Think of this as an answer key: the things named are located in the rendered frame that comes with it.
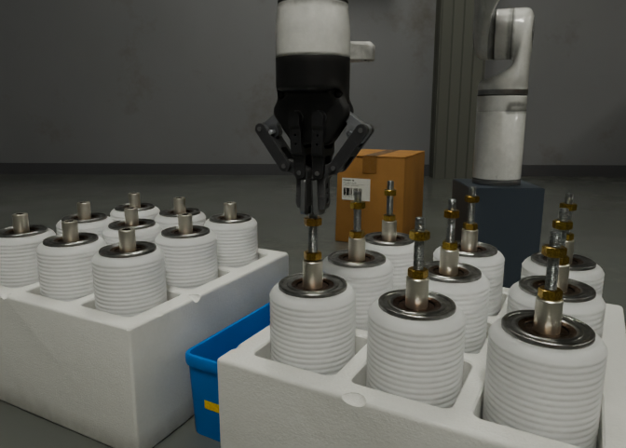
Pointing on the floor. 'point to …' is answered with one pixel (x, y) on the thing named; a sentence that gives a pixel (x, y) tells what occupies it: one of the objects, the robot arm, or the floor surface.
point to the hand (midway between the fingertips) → (312, 196)
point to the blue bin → (209, 387)
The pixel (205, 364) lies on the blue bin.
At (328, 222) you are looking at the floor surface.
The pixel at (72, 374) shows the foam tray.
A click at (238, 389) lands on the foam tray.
